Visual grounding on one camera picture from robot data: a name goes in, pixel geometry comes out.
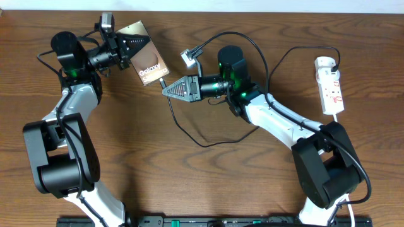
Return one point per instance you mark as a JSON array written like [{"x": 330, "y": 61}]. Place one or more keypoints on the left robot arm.
[{"x": 62, "y": 156}]

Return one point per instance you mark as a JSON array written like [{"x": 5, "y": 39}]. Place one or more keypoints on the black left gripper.
[{"x": 113, "y": 51}]

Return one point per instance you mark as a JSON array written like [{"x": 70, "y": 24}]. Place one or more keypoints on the white USB charger plug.
[{"x": 324, "y": 61}]

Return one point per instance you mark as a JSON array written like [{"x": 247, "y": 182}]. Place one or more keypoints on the white power strip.
[{"x": 329, "y": 91}]

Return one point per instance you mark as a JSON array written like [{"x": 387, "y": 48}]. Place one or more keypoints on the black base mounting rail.
[{"x": 158, "y": 221}]

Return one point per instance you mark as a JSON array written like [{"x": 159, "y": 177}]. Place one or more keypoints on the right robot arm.
[{"x": 327, "y": 166}]

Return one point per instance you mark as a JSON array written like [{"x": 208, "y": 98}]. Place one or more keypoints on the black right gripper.
[{"x": 193, "y": 92}]

